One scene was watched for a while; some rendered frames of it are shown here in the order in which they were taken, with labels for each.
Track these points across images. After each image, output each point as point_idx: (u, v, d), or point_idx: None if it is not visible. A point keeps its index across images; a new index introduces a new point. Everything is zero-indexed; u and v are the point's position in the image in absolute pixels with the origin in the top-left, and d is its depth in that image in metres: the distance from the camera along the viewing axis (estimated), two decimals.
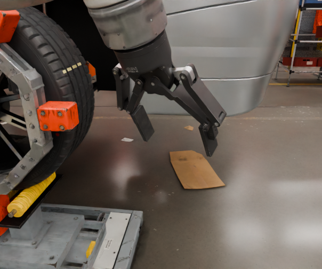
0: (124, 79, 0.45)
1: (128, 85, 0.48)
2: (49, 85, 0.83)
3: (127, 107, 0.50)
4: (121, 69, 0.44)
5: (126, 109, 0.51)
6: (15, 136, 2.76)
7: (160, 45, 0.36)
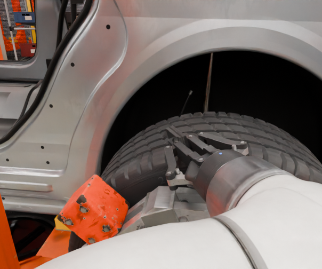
0: (178, 175, 0.39)
1: (175, 160, 0.41)
2: None
3: (178, 154, 0.46)
4: (177, 183, 0.38)
5: (174, 154, 0.47)
6: None
7: None
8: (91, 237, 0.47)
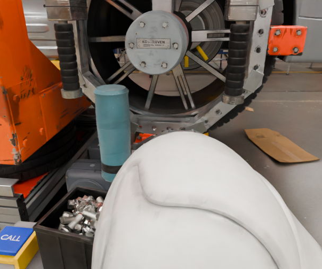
0: None
1: None
2: None
3: None
4: None
5: None
6: None
7: None
8: None
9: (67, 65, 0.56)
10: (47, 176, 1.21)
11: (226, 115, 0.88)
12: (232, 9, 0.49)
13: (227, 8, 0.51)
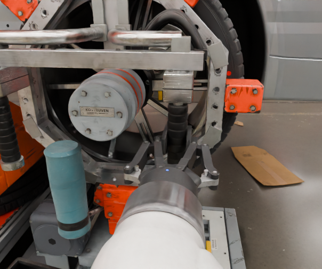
0: (138, 172, 0.41)
1: (143, 157, 0.42)
2: (205, 13, 0.68)
3: (154, 153, 0.47)
4: (131, 179, 0.39)
5: (152, 151, 0.48)
6: None
7: None
8: (20, 10, 0.65)
9: (3, 139, 0.54)
10: (17, 212, 1.18)
11: None
12: (166, 92, 0.46)
13: None
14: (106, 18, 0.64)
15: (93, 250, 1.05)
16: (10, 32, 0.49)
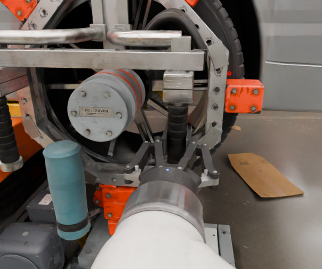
0: (139, 172, 0.41)
1: (143, 157, 0.42)
2: (205, 13, 0.68)
3: None
4: (132, 179, 0.39)
5: (152, 151, 0.48)
6: None
7: None
8: (19, 9, 0.65)
9: (2, 140, 0.53)
10: None
11: None
12: (166, 93, 0.46)
13: None
14: (106, 18, 0.64)
15: (92, 251, 1.04)
16: (9, 31, 0.49)
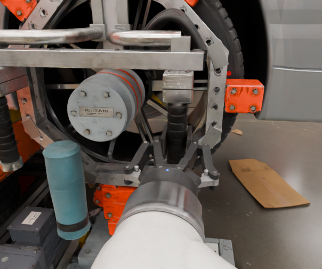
0: (138, 172, 0.41)
1: (142, 157, 0.42)
2: (205, 13, 0.68)
3: (154, 153, 0.47)
4: (131, 180, 0.39)
5: (151, 151, 0.48)
6: None
7: None
8: (19, 9, 0.65)
9: (2, 140, 0.53)
10: None
11: None
12: (166, 93, 0.46)
13: None
14: (106, 18, 0.64)
15: (92, 251, 1.04)
16: (9, 31, 0.49)
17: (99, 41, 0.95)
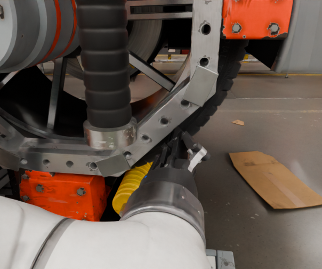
0: None
1: None
2: None
3: None
4: None
5: None
6: None
7: (192, 190, 0.32)
8: None
9: None
10: None
11: None
12: None
13: None
14: None
15: None
16: None
17: None
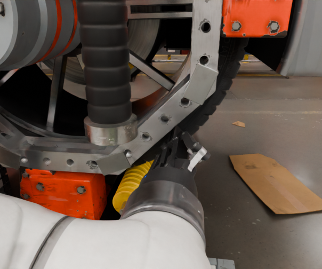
0: None
1: None
2: None
3: None
4: None
5: None
6: None
7: (192, 190, 0.32)
8: None
9: None
10: None
11: None
12: None
13: None
14: None
15: None
16: None
17: None
